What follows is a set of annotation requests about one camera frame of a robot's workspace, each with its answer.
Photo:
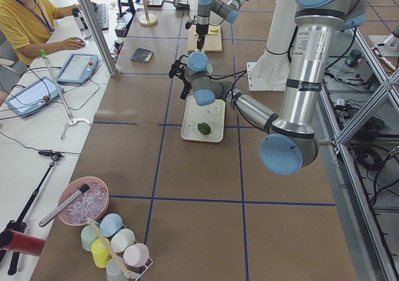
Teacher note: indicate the aluminium frame post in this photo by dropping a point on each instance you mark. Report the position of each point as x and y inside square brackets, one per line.
[98, 36]

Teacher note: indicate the grey cloth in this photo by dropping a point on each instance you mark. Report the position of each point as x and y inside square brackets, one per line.
[140, 55]

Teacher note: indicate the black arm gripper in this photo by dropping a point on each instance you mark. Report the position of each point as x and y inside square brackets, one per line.
[201, 28]

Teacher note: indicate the black tripod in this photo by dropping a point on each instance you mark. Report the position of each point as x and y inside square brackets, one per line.
[18, 225]

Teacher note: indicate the grabber reacher tool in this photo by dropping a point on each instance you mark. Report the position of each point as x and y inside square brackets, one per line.
[71, 119]

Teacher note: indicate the wooden stand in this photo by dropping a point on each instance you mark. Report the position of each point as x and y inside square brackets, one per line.
[147, 20]

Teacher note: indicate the black keyboard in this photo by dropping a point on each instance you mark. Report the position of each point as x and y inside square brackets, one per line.
[101, 14]

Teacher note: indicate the grey cup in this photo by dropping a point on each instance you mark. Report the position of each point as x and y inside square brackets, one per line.
[114, 272]

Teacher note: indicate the pink cup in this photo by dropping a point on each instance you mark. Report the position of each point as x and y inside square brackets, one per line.
[136, 255]

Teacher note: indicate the white cup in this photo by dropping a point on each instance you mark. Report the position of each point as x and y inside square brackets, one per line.
[122, 239]

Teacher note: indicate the wooden stick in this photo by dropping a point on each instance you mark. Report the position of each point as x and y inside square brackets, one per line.
[127, 273]

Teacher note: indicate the person in yellow shirt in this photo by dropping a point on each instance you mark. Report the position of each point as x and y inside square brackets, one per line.
[28, 25]

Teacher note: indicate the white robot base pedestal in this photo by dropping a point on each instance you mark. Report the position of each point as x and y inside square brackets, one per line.
[271, 70]

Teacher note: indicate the water bottle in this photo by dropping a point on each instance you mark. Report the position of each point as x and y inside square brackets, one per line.
[81, 23]

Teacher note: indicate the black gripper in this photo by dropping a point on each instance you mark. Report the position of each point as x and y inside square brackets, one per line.
[187, 82]

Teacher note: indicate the teach pendant tablet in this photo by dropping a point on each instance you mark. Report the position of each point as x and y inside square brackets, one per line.
[78, 68]
[31, 99]

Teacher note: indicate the light green cup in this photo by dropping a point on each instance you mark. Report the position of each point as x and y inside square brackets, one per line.
[87, 237]

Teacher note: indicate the light green bowl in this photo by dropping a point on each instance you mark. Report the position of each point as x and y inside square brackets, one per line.
[209, 68]

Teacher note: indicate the yellow sponge cloth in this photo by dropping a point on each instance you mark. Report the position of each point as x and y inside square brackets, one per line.
[148, 58]

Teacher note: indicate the aluminium frame rail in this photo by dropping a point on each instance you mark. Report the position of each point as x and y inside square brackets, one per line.
[359, 102]

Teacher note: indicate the near teach pendant tablet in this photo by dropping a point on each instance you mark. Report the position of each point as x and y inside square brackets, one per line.
[31, 99]

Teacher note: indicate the bamboo cutting board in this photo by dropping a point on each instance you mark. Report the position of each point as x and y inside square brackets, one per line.
[213, 43]

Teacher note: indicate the white wire cup rack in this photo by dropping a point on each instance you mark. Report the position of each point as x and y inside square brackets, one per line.
[109, 239]

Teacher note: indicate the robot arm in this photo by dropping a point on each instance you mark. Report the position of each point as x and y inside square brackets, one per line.
[302, 27]
[228, 11]

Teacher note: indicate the pink bowl with ice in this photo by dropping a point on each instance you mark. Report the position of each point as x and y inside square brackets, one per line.
[92, 204]

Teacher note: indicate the white bear tray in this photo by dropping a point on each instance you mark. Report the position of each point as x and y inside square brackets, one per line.
[212, 114]

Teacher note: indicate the yellow cup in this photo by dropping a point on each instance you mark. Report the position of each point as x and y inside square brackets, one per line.
[100, 254]

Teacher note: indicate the upper lemon slice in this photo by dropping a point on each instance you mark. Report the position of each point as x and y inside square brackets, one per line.
[213, 30]

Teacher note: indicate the steel cylinder tool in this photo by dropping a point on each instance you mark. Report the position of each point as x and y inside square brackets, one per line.
[53, 214]

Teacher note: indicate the light blue cup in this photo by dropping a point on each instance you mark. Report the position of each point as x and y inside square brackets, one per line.
[111, 224]

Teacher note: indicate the red cylinder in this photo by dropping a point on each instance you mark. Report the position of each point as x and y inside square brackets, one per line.
[21, 242]

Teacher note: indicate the far teach pendant tablet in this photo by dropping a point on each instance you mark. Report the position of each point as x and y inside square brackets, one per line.
[78, 68]

